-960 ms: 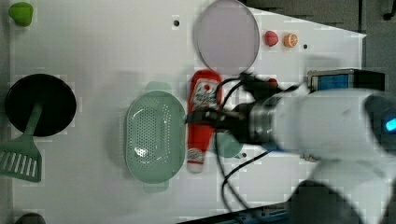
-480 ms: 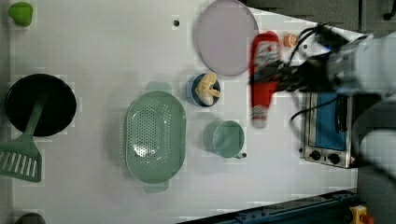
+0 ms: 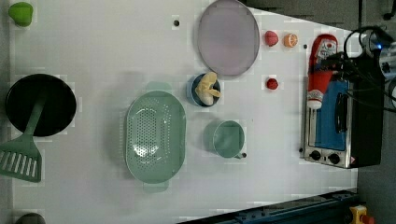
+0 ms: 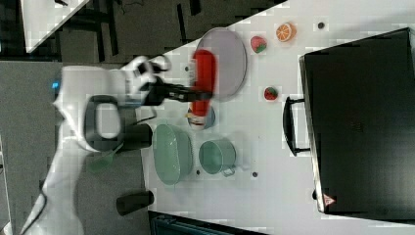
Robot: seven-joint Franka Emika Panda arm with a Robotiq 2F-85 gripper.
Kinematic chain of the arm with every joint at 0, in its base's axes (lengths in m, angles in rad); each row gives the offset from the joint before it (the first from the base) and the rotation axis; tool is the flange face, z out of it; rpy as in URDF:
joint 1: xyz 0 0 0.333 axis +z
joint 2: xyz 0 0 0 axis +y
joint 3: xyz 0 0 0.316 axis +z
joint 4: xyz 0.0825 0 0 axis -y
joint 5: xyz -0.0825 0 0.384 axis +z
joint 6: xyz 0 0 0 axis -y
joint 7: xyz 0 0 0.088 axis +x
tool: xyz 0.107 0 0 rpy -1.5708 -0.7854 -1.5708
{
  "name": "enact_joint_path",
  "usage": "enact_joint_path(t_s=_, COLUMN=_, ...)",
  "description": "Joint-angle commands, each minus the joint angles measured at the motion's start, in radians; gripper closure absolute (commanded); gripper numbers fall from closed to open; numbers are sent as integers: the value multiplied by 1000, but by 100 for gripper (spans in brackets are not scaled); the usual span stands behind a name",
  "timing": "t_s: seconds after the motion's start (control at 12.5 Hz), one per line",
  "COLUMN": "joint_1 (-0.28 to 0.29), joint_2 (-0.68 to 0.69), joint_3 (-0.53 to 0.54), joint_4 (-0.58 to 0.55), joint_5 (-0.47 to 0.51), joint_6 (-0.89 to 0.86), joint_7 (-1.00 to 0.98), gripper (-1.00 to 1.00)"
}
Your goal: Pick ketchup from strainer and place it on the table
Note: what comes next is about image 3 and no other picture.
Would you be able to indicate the dark cylinder cup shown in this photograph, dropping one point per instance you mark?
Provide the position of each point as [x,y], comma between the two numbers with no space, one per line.
[31,218]

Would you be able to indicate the green slotted spatula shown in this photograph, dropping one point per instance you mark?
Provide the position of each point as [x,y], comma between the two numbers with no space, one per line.
[20,157]

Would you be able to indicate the red strawberry toy on table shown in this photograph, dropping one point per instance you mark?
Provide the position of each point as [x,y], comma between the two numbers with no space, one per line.
[272,84]

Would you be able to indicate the green cylinder object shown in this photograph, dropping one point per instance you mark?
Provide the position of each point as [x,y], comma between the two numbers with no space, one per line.
[21,13]

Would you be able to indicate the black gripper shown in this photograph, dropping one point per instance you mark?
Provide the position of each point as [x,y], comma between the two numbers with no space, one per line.
[348,70]

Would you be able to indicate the blue metal frame rail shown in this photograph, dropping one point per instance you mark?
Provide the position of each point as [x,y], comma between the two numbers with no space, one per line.
[329,208]

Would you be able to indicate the red ketchup bottle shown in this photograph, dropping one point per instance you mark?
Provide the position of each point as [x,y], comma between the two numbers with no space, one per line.
[318,77]

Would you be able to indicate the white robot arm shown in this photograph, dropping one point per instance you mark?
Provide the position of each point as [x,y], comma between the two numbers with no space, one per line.
[384,56]

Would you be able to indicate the grey round plate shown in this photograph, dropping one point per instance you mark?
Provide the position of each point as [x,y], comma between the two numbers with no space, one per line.
[228,37]

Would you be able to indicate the blue bowl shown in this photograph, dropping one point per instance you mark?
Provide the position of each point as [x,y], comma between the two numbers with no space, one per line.
[192,96]

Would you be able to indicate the yellow red emergency button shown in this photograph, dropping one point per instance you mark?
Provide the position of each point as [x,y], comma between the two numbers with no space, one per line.
[360,216]

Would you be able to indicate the black toaster oven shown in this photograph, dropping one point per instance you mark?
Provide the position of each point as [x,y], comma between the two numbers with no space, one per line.
[346,132]

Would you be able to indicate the orange half toy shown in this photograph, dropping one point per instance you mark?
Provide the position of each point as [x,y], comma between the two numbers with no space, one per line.
[290,40]

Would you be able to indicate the green mug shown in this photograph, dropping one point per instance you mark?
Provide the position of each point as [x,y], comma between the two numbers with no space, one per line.
[225,138]

